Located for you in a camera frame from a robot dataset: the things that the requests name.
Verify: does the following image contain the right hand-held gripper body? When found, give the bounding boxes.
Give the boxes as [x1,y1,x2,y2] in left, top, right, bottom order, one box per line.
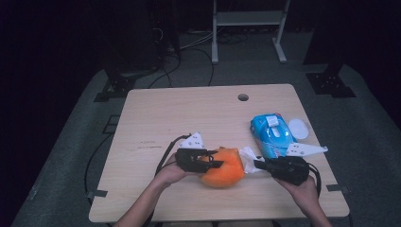
[266,142,329,186]

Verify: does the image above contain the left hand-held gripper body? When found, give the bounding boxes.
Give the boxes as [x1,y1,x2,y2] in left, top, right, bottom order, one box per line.
[174,131,209,174]

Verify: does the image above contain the white wet wipe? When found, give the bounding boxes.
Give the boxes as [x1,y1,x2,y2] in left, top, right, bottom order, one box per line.
[238,146,266,175]

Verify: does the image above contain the blue wet wipes pack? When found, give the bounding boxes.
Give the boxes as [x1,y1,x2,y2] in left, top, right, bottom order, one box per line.
[250,113,310,160]

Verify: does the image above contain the person's left hand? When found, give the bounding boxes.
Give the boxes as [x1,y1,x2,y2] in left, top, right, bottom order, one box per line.
[153,153,198,191]

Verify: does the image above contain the person's right hand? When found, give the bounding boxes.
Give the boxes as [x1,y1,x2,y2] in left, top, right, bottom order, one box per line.
[273,174,322,219]

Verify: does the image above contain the black tape strip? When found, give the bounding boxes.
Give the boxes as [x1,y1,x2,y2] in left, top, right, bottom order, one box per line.
[325,183,350,194]
[86,189,109,199]

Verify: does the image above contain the black stand base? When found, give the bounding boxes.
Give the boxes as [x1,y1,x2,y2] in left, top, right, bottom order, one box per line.
[304,60,357,98]
[94,62,159,103]

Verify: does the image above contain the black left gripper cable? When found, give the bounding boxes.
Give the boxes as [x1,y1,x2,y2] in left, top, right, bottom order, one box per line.
[154,133,192,176]

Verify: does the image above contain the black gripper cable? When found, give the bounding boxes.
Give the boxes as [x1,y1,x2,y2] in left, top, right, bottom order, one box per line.
[154,133,192,176]
[306,162,323,199]

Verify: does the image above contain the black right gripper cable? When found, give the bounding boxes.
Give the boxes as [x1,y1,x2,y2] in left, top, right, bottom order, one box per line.
[306,162,323,199]

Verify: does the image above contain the black floor cable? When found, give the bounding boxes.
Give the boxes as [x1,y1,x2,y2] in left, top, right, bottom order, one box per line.
[148,51,183,89]
[83,133,114,197]
[188,46,216,87]

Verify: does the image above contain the black floor frame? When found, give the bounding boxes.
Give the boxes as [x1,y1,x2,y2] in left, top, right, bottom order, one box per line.
[102,114,121,135]

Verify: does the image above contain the white floor cables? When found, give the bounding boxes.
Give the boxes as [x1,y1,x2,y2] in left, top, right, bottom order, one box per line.
[179,30,216,51]

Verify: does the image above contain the white metal stand frame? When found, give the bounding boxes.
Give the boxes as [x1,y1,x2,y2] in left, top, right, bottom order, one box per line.
[211,0,291,65]

